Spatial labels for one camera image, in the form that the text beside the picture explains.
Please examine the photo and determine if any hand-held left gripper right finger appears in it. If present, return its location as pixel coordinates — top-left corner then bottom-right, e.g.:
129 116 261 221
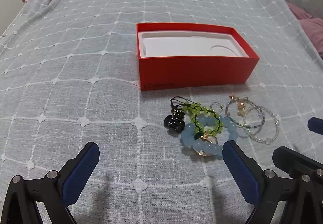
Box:
222 140 323 224

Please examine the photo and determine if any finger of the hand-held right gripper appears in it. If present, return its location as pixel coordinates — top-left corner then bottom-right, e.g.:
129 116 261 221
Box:
308 117 323 136
273 146 323 189

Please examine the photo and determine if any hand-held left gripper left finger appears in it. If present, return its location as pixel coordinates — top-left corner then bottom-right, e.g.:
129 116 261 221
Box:
0 142 100 224

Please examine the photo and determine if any clear bead bracelet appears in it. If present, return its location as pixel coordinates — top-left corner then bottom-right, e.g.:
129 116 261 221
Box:
243 106 280 144

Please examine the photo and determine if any gold ring ornament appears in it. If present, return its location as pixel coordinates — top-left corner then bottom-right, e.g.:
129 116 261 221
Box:
193 132 219 157

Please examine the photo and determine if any grey-green bead bracelet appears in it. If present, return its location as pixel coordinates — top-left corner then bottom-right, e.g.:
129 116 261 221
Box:
225 95 265 130

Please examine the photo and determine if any gold charm pendant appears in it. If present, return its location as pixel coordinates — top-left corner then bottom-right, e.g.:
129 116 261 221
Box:
236 101 246 116

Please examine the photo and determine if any blue bead bracelet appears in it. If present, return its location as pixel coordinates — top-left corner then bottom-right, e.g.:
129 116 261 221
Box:
180 115 239 157

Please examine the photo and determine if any small silver ring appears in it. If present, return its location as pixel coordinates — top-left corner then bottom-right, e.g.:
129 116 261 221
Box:
209 102 224 113

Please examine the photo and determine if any green bead bracelet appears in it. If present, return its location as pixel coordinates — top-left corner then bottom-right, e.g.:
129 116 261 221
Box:
170 97 225 139

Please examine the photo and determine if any black hair claw clip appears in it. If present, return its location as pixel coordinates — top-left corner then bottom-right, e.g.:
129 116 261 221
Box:
164 110 186 135

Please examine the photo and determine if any red cardboard box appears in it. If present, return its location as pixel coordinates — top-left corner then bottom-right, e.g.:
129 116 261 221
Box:
136 22 260 91

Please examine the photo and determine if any pink cloth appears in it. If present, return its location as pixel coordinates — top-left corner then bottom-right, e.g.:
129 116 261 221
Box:
285 0 323 59

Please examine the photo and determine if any grey checked blanket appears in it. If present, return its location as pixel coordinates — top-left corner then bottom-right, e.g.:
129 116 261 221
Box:
0 0 323 224

